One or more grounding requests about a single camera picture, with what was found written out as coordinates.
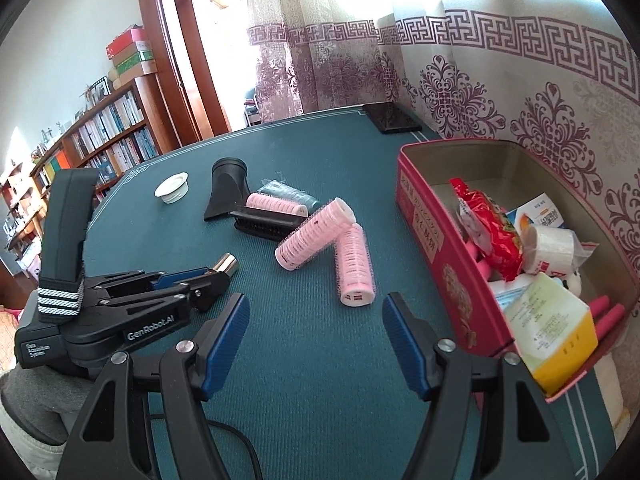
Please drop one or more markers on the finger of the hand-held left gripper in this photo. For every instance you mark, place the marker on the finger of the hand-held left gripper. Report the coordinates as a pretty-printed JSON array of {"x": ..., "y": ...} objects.
[
  {"x": 210, "y": 292},
  {"x": 170, "y": 279}
]

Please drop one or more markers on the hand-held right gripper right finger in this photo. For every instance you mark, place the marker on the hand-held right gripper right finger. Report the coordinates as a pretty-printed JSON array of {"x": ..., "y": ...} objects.
[{"x": 405, "y": 345}]

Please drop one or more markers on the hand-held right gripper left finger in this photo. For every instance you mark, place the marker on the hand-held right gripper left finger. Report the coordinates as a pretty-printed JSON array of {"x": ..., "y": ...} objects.
[{"x": 225, "y": 340}]

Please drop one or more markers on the silver metal tube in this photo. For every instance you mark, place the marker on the silver metal tube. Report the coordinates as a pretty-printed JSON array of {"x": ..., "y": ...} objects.
[{"x": 226, "y": 262}]

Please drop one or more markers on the black brush attachment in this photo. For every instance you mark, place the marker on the black brush attachment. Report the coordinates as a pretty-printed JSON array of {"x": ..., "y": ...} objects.
[{"x": 260, "y": 225}]

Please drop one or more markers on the red tin container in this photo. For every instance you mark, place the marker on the red tin container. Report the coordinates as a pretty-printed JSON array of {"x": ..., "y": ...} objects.
[{"x": 435, "y": 260}]

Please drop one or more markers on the large pink hair roller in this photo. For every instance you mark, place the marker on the large pink hair roller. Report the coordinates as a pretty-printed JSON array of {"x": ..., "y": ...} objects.
[
  {"x": 312, "y": 237},
  {"x": 354, "y": 265}
]

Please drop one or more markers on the black hair dryer nozzle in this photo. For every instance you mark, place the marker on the black hair dryer nozzle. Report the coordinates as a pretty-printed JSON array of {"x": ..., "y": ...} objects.
[{"x": 225, "y": 190}]

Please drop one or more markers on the small pink hair roller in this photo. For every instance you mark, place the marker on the small pink hair roller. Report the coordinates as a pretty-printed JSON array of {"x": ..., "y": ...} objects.
[{"x": 275, "y": 204}]

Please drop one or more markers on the teal hair roller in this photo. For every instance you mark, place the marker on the teal hair roller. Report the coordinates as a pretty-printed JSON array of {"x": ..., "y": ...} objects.
[{"x": 292, "y": 192}]

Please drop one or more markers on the red snack packet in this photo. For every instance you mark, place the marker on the red snack packet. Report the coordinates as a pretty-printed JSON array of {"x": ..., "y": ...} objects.
[{"x": 492, "y": 240}]

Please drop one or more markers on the yellow carton box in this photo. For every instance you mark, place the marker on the yellow carton box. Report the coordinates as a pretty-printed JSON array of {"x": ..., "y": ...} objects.
[{"x": 565, "y": 350}]

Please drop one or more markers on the blue white medicine box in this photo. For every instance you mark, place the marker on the blue white medicine box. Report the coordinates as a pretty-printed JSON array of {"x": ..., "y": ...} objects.
[{"x": 542, "y": 215}]

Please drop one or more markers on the pink foam curler rod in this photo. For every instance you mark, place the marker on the pink foam curler rod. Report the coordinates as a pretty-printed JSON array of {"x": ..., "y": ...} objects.
[
  {"x": 599, "y": 306},
  {"x": 612, "y": 319}
]

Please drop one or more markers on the person's left forearm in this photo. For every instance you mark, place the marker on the person's left forearm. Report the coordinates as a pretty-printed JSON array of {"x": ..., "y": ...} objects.
[{"x": 35, "y": 405}]

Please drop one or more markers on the white plastic lid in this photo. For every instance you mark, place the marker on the white plastic lid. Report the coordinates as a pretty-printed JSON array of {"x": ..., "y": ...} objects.
[{"x": 172, "y": 185}]

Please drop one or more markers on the wooden bookshelf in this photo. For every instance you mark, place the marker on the wooden bookshelf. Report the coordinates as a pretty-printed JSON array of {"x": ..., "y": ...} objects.
[{"x": 100, "y": 135}]

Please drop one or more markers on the white blue packet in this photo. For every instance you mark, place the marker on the white blue packet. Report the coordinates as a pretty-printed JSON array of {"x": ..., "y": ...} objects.
[{"x": 510, "y": 292}]

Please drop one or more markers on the white tissue roll packet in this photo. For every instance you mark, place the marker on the white tissue roll packet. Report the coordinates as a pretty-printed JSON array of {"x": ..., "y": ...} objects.
[{"x": 547, "y": 247}]

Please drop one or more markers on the cardboard box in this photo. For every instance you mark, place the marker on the cardboard box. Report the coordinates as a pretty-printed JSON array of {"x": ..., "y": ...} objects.
[{"x": 135, "y": 74}]

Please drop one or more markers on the panda toy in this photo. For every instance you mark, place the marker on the panda toy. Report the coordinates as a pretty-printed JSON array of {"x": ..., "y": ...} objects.
[{"x": 575, "y": 285}]

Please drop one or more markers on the green box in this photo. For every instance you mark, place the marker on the green box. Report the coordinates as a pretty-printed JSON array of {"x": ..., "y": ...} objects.
[{"x": 134, "y": 57}]

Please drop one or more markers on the red box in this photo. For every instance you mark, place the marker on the red box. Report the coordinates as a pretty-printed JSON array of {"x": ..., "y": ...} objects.
[{"x": 127, "y": 42}]

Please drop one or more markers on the patterned curtain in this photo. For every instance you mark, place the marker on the patterned curtain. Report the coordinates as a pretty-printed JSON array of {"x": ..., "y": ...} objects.
[{"x": 500, "y": 85}]

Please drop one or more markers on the picture frame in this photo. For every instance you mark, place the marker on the picture frame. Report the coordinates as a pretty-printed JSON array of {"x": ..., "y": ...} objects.
[{"x": 99, "y": 89}]

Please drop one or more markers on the wooden door frame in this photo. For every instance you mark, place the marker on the wooden door frame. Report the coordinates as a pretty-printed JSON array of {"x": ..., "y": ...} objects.
[{"x": 160, "y": 60}]

